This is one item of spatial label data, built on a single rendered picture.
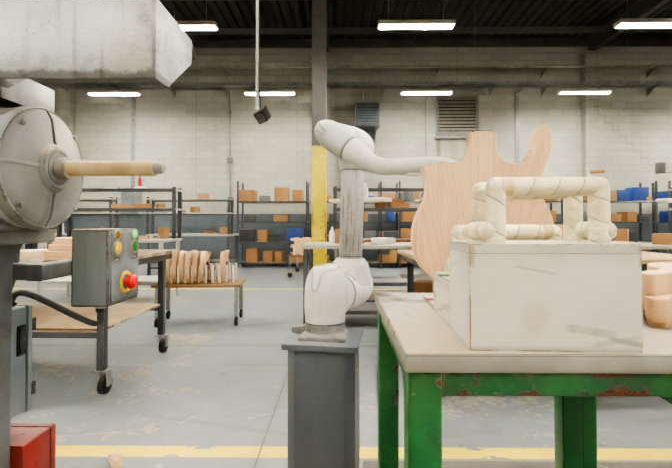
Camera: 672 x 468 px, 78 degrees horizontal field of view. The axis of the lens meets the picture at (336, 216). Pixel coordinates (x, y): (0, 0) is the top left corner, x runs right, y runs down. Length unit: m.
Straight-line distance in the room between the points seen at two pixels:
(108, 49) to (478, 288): 0.74
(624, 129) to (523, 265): 13.92
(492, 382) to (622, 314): 0.23
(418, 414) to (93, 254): 0.88
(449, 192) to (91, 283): 0.94
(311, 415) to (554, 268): 1.12
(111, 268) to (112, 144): 12.58
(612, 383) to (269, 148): 11.71
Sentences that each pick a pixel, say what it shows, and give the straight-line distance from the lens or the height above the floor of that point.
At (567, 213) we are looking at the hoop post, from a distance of 0.87.
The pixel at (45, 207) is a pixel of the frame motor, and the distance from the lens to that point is 1.04.
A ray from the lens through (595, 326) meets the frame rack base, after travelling 0.80.
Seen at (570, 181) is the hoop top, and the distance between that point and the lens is 0.78.
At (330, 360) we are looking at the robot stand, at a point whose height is 0.65.
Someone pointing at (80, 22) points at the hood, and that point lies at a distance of 0.91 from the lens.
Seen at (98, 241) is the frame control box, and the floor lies 1.09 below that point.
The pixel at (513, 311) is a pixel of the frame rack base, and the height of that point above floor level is 0.99.
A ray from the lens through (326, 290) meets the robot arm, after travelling 1.56.
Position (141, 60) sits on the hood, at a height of 1.42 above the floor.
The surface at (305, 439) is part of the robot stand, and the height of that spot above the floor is 0.36.
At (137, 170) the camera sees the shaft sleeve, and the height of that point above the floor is 1.24.
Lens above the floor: 1.13
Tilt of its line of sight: 1 degrees up
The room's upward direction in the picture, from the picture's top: straight up
